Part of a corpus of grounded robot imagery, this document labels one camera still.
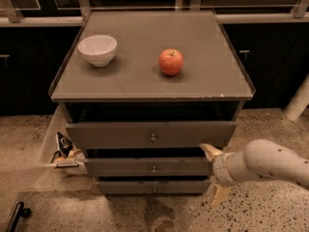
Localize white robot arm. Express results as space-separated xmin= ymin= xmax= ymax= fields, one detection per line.
xmin=200 ymin=139 xmax=309 ymax=206

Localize grey drawer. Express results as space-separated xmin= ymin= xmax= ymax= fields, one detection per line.
xmin=66 ymin=121 xmax=237 ymax=149
xmin=97 ymin=180 xmax=210 ymax=195
xmin=84 ymin=157 xmax=211 ymax=177

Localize red apple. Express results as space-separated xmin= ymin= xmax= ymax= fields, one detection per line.
xmin=159 ymin=48 xmax=183 ymax=76

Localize metal railing frame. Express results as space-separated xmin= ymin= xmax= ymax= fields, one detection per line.
xmin=0 ymin=0 xmax=309 ymax=25

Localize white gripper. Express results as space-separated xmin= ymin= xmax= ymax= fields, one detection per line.
xmin=199 ymin=143 xmax=238 ymax=207

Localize dark background cabinets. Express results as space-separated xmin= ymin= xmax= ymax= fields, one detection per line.
xmin=0 ymin=22 xmax=308 ymax=116

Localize black handle object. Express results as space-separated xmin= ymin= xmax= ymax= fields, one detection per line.
xmin=6 ymin=202 xmax=32 ymax=232

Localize grey top drawer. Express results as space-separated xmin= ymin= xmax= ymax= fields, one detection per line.
xmin=66 ymin=121 xmax=237 ymax=149

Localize grey drawer cabinet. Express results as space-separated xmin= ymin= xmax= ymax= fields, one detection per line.
xmin=50 ymin=12 xmax=254 ymax=182

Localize white ceramic bowl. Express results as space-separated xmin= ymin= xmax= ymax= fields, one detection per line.
xmin=77 ymin=35 xmax=117 ymax=67

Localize clear plastic storage bin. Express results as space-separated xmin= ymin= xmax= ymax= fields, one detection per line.
xmin=39 ymin=107 xmax=87 ymax=175

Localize grey bottom drawer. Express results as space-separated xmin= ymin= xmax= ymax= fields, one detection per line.
xmin=97 ymin=180 xmax=210 ymax=195

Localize dark snack bag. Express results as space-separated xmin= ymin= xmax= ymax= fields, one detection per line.
xmin=56 ymin=132 xmax=73 ymax=158

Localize white cylindrical post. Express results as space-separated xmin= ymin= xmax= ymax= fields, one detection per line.
xmin=284 ymin=74 xmax=309 ymax=121

